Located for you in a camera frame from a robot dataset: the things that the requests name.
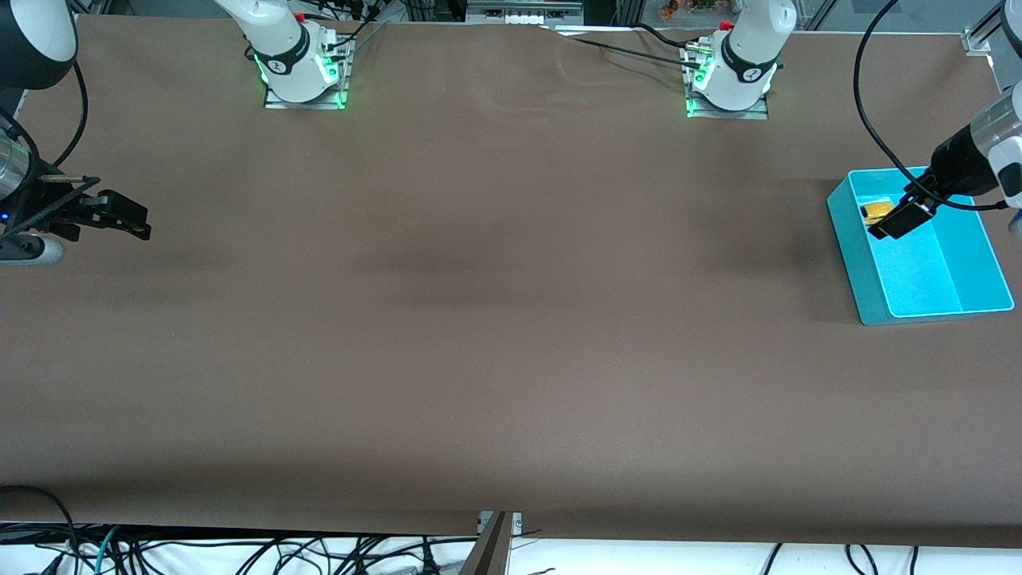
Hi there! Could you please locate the black looped cable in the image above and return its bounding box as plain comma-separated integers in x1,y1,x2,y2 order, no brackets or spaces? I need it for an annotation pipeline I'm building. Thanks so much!
0,485,82,564

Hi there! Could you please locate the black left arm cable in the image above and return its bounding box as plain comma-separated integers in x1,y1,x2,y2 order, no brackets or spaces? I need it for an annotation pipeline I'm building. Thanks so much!
853,0,1008,212

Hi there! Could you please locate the teal cable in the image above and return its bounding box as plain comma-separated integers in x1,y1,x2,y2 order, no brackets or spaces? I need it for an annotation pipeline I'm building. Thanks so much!
93,525,122,575

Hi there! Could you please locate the aluminium frame profile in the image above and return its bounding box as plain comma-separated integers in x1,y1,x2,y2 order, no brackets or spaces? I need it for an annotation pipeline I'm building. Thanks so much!
962,0,1022,57

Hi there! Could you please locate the blue plastic bin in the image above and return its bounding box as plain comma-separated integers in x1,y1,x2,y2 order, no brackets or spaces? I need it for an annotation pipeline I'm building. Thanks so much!
827,166,1016,327

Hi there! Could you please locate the brown table cover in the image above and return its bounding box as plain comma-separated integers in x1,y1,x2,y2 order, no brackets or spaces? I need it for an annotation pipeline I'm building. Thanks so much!
0,14,1022,549

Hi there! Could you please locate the white power strip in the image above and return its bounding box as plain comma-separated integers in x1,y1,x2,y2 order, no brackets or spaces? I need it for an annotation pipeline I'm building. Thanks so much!
467,0,585,26

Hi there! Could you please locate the metal table bracket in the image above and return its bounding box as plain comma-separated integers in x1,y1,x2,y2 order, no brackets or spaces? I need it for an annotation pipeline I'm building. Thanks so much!
459,511,525,575

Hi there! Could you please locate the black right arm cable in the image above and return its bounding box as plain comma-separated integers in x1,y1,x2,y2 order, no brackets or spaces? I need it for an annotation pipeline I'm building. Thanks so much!
0,62,89,232

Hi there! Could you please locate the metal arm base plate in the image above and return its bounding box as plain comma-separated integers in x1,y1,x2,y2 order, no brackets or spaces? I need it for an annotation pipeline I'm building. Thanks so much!
685,44,770,121
263,36,351,110

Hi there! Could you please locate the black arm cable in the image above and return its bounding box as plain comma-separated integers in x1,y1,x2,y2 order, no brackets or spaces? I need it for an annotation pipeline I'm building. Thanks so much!
853,0,1008,212
0,62,89,232

